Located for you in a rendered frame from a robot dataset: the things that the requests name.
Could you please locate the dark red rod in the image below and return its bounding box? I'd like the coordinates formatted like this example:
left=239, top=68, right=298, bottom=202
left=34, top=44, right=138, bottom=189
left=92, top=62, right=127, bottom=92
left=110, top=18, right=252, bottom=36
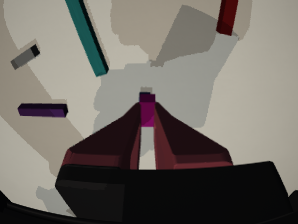
left=216, top=0, right=238, bottom=36

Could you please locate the grey rectangular block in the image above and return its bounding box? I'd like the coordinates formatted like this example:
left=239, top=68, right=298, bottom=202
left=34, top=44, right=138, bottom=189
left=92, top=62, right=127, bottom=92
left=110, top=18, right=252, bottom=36
left=10, top=44, right=40, bottom=70

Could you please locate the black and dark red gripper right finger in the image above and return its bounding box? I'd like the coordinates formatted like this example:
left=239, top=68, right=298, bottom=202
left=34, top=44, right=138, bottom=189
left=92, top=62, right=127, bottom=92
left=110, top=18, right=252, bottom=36
left=154, top=102, right=233, bottom=169

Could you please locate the magenta rod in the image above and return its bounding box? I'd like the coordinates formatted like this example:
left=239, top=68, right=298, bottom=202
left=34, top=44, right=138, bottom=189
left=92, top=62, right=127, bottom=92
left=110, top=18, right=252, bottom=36
left=140, top=94, right=156, bottom=127

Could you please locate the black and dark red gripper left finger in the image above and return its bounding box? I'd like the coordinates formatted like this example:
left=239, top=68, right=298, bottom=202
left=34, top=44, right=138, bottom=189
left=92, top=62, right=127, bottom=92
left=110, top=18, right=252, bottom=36
left=61, top=102, right=141, bottom=169

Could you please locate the purple rod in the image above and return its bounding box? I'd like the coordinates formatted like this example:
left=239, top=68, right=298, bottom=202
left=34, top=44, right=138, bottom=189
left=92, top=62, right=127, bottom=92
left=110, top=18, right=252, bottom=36
left=17, top=103, right=68, bottom=118

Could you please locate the turquoise rod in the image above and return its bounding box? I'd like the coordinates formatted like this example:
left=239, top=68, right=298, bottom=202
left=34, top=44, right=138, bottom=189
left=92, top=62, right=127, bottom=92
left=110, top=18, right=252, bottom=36
left=65, top=0, right=109, bottom=77

